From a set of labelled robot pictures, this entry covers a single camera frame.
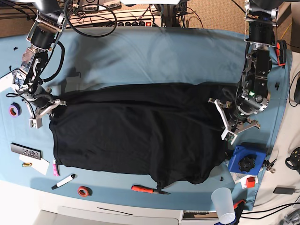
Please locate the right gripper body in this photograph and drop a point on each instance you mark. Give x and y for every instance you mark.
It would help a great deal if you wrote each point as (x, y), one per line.
(41, 99)

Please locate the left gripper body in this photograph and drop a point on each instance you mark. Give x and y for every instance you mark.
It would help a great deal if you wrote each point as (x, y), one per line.
(236, 115)

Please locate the black t-shirt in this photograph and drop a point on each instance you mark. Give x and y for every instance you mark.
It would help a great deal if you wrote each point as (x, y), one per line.
(169, 131)

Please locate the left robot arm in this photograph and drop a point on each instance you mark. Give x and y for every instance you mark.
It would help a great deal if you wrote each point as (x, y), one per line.
(252, 95)

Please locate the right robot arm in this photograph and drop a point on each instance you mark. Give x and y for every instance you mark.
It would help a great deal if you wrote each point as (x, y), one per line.
(44, 36)

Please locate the purple tape roll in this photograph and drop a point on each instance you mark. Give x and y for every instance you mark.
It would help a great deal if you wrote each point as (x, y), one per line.
(15, 110)

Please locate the blue plastic box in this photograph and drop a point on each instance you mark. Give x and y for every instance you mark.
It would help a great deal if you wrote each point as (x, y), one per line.
(240, 152)

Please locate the white tape dispenser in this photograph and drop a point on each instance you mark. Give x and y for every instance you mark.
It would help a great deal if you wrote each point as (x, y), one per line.
(10, 80)

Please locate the black knob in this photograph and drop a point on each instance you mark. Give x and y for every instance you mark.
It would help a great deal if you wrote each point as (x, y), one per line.
(246, 164)

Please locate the black remote control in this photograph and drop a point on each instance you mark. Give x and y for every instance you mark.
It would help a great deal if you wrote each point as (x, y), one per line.
(22, 150)

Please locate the white paper note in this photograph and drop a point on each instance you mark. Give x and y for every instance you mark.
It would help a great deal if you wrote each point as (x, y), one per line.
(40, 165)

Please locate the gold battery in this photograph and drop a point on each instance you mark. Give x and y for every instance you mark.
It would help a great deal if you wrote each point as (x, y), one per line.
(26, 164)

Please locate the pink glue tube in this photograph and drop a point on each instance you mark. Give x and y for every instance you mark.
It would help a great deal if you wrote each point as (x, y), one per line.
(55, 168)

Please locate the small red cube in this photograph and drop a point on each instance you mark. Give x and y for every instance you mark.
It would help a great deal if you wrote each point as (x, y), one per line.
(250, 182)

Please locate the blue table cloth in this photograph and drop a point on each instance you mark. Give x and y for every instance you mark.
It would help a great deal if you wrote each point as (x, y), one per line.
(128, 56)

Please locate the black white marker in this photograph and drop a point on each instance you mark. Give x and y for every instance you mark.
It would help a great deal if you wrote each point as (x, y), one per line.
(64, 181)

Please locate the translucent plastic cup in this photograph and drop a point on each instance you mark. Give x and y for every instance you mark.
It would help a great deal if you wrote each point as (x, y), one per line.
(223, 205)

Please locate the orange black clamp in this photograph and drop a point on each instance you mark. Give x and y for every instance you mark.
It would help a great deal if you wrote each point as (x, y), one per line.
(281, 50)

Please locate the red tape roll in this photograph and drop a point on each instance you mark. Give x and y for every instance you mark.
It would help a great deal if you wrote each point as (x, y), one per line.
(84, 191)

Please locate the black zip tie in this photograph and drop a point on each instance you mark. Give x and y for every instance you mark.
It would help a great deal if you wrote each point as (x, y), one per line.
(130, 214)

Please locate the white power strip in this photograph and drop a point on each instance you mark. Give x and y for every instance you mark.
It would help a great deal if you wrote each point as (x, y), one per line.
(127, 18)

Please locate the red handle screwdriver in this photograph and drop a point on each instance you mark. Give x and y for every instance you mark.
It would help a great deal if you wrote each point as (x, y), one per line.
(148, 190)

